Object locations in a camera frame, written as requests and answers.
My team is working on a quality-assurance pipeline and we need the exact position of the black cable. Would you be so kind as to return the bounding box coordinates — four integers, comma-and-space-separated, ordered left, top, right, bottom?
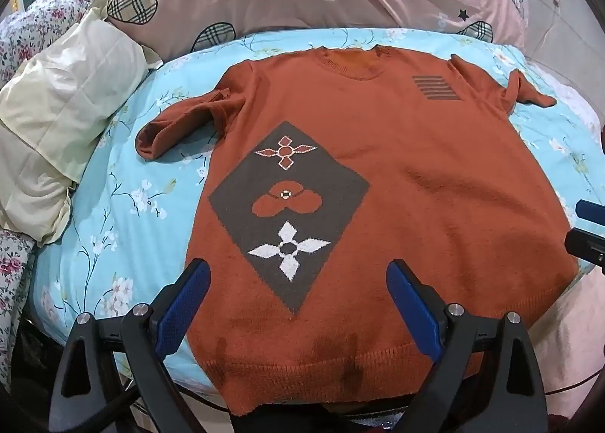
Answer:
71, 388, 143, 433

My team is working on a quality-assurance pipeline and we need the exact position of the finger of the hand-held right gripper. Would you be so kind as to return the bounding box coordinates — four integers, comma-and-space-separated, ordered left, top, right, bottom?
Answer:
565, 227, 605, 268
576, 199, 605, 222

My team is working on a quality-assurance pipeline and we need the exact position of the cream pillow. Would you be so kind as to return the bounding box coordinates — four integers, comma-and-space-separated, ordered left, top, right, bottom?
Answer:
0, 1, 164, 245

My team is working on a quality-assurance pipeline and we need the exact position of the light blue floral bedsheet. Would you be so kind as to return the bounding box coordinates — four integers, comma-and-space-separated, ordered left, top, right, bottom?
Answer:
28, 27, 603, 396

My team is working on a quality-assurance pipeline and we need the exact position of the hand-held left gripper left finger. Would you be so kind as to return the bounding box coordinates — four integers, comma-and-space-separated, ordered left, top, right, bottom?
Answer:
47, 258, 211, 433

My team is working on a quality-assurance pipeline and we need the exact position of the white floral quilt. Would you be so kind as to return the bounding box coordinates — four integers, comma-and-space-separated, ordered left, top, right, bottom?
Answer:
0, 0, 130, 358

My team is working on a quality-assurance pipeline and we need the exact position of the orange knit sweater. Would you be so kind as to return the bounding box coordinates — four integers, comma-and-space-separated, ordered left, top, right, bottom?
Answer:
135, 45, 580, 417

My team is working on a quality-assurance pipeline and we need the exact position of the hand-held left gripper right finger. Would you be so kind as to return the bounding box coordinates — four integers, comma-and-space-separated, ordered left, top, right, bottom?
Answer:
385, 259, 549, 433

